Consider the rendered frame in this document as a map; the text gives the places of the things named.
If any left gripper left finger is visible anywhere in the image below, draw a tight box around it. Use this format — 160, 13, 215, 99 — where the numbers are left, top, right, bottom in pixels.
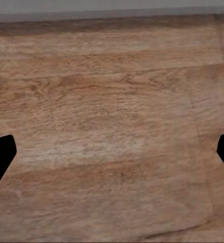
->
0, 135, 17, 180

